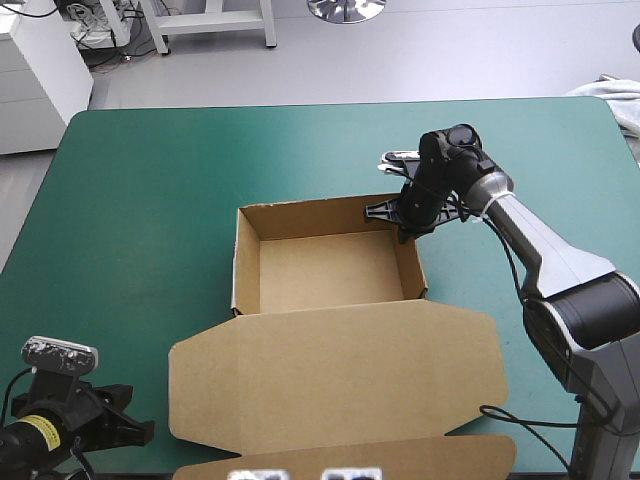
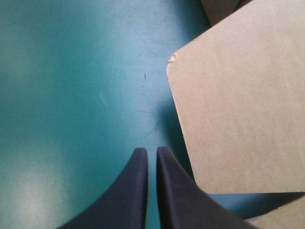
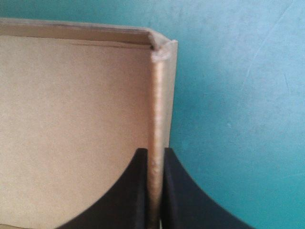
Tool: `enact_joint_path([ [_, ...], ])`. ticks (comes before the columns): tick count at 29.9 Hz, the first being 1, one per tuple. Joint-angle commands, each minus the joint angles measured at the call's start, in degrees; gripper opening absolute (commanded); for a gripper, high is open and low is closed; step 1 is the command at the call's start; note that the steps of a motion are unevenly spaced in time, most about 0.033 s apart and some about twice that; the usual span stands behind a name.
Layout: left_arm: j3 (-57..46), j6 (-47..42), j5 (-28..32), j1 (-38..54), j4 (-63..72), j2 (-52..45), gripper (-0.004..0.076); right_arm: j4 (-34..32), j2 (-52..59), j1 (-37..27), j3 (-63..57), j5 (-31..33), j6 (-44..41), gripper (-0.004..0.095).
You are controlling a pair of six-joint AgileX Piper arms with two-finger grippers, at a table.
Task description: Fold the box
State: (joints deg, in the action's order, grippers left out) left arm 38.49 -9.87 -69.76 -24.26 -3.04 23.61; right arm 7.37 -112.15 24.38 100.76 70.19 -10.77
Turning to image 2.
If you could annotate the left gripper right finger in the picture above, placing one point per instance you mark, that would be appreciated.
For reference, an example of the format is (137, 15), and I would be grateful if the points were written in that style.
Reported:
(181, 202)

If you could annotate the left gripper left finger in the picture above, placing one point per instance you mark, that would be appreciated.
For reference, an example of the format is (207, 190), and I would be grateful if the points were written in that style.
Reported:
(126, 200)

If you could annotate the brown cardboard box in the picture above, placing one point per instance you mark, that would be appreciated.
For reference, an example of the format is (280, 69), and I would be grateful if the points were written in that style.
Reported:
(238, 107)

